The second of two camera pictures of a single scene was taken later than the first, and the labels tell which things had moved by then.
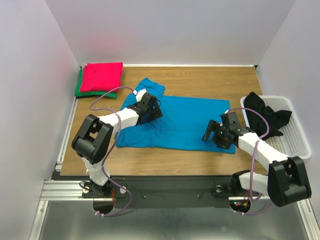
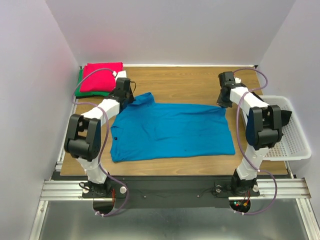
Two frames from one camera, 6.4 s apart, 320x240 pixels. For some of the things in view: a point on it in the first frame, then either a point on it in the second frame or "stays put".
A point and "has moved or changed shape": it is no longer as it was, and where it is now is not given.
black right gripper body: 217,132 → 223,100
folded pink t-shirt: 101,77 stays put
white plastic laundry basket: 294,141 stays put
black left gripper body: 154,114 → 130,96
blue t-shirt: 182,126 has moved or changed shape
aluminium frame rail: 57,190 stays put
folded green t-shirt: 111,94 stays put
